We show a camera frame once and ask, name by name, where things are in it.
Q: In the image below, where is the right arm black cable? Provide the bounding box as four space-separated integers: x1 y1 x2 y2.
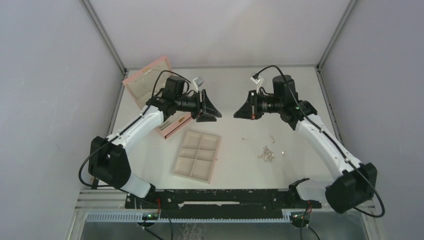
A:
253 64 386 219

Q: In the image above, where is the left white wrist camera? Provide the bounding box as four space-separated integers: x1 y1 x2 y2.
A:
191 77 204 93

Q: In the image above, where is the silver hoop necklace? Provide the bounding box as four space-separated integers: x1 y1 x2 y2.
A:
140 67 163 90

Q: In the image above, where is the pink jewelry box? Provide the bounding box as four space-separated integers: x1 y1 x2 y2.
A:
121 55 196 141

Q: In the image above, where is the beige six-compartment tray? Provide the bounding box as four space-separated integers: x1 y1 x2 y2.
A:
172 130 221 184

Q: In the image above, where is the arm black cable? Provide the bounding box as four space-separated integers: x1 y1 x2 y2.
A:
78 70 193 190
253 64 386 219

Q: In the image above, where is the black mounting base plate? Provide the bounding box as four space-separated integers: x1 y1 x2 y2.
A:
124 188 322 220

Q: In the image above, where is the silver chain pile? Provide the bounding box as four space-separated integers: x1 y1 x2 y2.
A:
257 145 276 163

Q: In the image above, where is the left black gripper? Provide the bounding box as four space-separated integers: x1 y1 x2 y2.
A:
174 89 221 123

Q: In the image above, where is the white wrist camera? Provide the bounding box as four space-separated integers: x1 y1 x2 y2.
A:
191 77 204 93
250 73 267 94

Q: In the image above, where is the white slotted cable duct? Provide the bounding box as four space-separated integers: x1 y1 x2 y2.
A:
85 211 299 223

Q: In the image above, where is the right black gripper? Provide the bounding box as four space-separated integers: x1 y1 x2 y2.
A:
233 90 283 121

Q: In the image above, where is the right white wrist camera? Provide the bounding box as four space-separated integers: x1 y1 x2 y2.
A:
250 73 267 94

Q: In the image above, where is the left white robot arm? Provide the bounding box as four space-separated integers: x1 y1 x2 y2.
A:
85 75 222 209

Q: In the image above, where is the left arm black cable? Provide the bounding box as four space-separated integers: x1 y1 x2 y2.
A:
78 70 193 190

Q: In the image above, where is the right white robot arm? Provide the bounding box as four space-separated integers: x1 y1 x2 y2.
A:
233 73 378 214

